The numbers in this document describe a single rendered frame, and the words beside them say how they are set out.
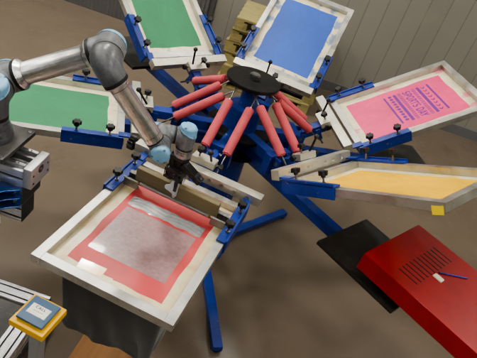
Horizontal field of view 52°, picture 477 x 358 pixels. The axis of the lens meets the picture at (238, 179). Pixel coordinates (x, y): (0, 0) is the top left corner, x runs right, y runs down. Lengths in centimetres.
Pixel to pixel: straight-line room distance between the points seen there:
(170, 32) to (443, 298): 228
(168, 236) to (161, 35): 159
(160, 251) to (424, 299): 109
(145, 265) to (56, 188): 189
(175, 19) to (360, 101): 133
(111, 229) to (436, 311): 135
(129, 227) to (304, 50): 203
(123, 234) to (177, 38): 166
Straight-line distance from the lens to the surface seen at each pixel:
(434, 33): 645
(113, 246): 204
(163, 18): 342
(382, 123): 310
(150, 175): 222
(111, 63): 177
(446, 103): 320
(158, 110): 279
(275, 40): 364
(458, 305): 226
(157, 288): 192
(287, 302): 339
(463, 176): 244
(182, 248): 208
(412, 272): 226
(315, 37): 371
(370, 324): 358
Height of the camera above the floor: 241
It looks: 34 degrees down
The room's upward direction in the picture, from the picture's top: 19 degrees clockwise
